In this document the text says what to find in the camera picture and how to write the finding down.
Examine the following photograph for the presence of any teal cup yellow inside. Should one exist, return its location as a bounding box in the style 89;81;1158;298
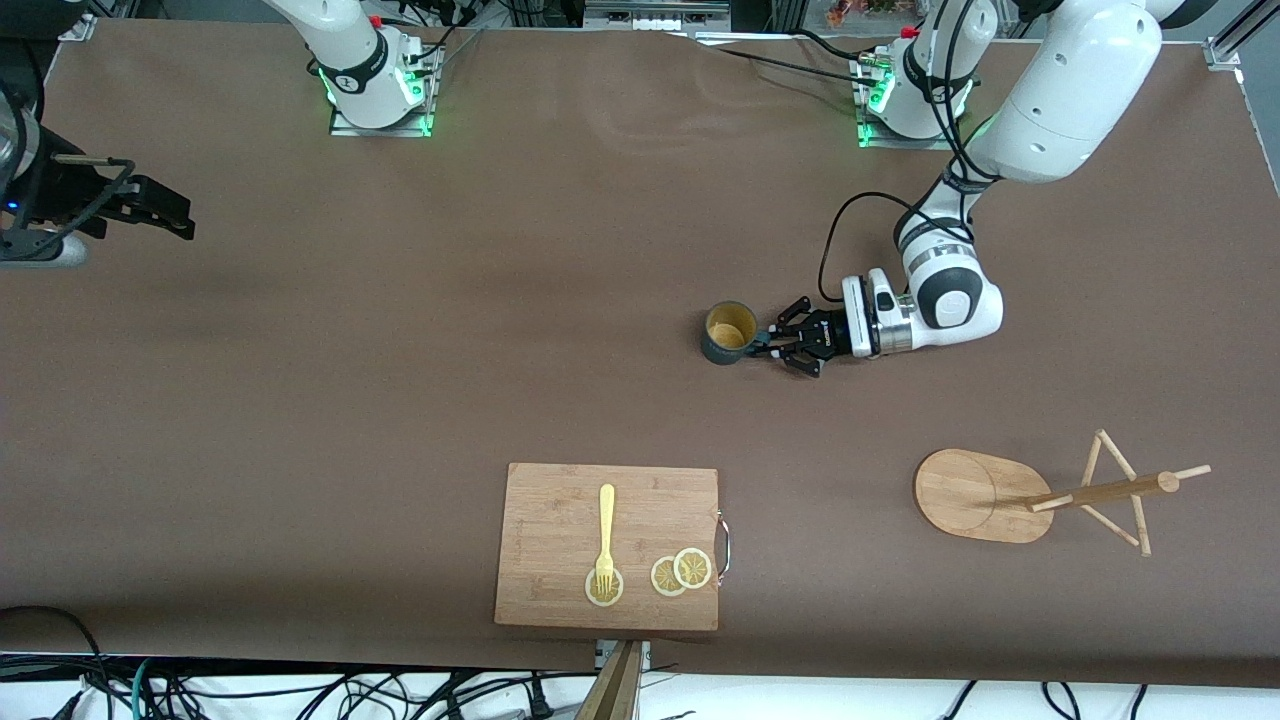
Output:
700;301;776;367

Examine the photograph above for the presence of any wooden cup rack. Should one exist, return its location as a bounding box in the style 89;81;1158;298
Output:
913;430;1213;558

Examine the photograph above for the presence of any yellow plastic fork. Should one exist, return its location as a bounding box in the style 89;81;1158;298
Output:
594;484;617;593

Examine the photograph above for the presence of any wooden cutting board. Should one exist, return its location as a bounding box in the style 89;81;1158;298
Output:
494;462;721;633

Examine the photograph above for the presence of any colourful package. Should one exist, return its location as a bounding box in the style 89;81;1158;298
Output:
828;0;901;26

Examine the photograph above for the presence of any grey power strip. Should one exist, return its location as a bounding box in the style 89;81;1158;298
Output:
585;0;731;31

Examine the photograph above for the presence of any wooden stand piece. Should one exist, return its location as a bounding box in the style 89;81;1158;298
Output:
575;640;643;720

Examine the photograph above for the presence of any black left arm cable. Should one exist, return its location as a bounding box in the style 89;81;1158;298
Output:
820;0;1001;303

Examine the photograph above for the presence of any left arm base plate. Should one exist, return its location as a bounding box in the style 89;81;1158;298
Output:
855;55;966;151

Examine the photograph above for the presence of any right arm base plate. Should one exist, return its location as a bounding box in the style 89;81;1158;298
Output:
328;45;441;138

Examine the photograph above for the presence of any metal bracket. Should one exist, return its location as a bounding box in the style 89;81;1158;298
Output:
595;640;653;673

